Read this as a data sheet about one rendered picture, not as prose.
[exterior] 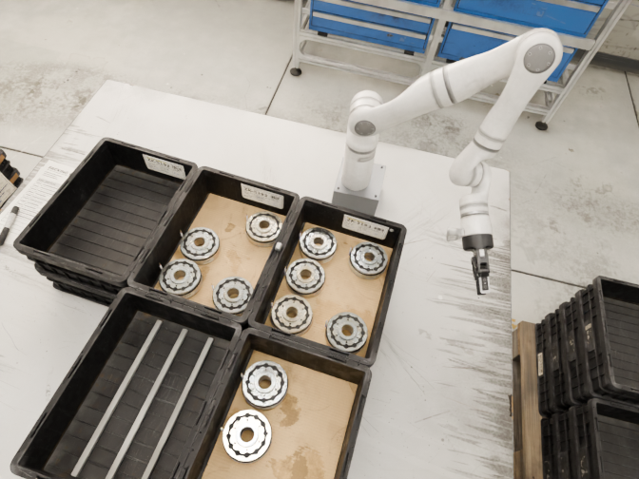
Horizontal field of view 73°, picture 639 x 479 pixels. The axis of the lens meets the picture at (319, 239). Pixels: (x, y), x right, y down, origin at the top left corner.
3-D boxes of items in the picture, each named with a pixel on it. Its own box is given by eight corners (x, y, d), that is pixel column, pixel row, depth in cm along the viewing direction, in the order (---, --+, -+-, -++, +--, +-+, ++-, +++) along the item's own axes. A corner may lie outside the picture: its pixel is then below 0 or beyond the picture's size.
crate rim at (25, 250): (106, 141, 127) (104, 135, 125) (202, 169, 124) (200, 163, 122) (13, 251, 105) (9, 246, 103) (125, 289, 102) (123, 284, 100)
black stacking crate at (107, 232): (116, 164, 135) (105, 137, 125) (205, 191, 132) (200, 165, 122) (33, 270, 113) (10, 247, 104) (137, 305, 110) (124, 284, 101)
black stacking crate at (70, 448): (137, 306, 110) (124, 286, 101) (246, 343, 107) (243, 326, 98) (36, 475, 89) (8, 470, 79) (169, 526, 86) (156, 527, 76)
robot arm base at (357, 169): (342, 166, 144) (347, 129, 130) (370, 170, 144) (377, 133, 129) (339, 188, 140) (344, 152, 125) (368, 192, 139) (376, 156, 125)
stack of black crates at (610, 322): (532, 322, 191) (595, 274, 153) (601, 339, 189) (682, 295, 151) (536, 416, 169) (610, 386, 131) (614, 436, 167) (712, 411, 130)
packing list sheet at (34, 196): (44, 159, 147) (43, 158, 147) (107, 175, 146) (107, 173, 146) (-20, 237, 129) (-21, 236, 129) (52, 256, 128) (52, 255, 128)
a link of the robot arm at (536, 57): (504, 157, 104) (505, 143, 111) (574, 44, 87) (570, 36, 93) (468, 143, 105) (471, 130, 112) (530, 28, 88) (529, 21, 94)
